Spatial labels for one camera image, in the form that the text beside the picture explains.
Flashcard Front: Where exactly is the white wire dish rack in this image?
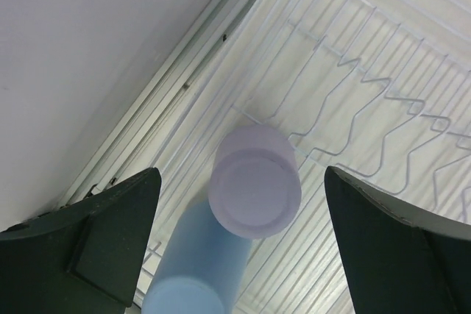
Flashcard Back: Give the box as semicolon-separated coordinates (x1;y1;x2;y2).
144;0;470;313

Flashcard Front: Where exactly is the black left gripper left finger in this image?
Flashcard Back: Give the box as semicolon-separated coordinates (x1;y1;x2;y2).
1;168;162;313

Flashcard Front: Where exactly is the lilac plastic cup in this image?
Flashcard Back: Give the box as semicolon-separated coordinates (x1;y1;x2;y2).
208;124;302;239

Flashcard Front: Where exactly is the aluminium frame rail left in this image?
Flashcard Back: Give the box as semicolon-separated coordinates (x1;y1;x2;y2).
57;0;255;208

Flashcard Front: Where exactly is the blue plastic cup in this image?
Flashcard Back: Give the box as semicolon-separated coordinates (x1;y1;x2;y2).
141;200;252;313

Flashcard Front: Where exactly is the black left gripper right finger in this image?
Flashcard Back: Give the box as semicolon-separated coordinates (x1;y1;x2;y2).
324;166;470;313

